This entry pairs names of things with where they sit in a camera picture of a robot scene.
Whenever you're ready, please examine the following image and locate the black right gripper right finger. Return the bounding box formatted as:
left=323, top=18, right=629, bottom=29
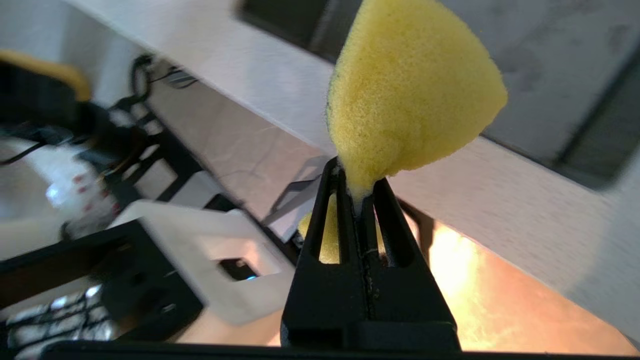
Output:
left=347, top=176, right=461, bottom=350

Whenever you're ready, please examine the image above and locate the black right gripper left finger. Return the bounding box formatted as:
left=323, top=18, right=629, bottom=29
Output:
left=280, top=156, right=370, bottom=348

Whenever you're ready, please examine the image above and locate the yellow fish-shaped sponge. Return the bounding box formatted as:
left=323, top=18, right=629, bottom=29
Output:
left=297, top=0, right=509, bottom=265

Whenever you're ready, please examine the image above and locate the yellow plastic bowl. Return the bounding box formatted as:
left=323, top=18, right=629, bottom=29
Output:
left=0, top=48, right=93, bottom=101

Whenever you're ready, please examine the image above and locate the black robot base chassis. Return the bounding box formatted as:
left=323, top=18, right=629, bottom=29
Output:
left=0, top=220, right=203, bottom=351

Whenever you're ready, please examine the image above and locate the white plastic bracket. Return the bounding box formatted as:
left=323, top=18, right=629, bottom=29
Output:
left=112, top=200, right=296, bottom=326

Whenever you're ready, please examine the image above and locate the black metal frame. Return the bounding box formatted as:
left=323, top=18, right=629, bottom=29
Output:
left=110, top=100, right=201, bottom=201

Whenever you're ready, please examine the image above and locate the black looped cable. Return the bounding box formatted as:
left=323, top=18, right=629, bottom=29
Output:
left=131, top=54, right=153, bottom=101

